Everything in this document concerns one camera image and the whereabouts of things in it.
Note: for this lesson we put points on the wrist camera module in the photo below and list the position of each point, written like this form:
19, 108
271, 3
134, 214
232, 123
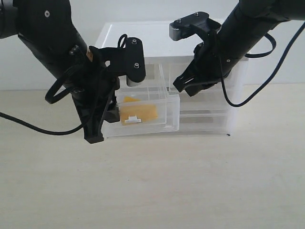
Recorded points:
126, 59
198, 23

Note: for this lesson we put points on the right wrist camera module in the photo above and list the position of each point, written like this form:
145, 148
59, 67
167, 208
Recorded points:
198, 23

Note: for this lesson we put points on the clear bottom wide drawer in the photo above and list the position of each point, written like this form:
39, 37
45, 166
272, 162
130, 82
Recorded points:
208, 123

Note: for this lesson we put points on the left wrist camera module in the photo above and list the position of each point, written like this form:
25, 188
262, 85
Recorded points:
126, 59

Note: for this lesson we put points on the clear middle wide drawer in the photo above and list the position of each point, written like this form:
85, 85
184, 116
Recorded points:
207, 100

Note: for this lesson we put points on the clear wide drawer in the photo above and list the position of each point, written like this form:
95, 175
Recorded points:
208, 123
207, 100

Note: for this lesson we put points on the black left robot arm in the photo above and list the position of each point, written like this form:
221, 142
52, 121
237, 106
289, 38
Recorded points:
47, 30

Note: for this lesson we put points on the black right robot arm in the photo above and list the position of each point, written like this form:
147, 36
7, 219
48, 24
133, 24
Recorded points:
225, 44

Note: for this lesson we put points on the white plastic drawer cabinet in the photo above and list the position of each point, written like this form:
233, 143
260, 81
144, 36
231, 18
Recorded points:
160, 49

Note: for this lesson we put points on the yellow cheese wedge toy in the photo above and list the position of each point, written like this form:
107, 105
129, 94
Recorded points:
132, 111

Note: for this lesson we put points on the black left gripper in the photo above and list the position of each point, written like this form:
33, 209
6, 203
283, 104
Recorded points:
93, 94

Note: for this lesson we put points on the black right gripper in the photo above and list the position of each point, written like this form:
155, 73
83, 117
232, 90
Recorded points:
207, 67

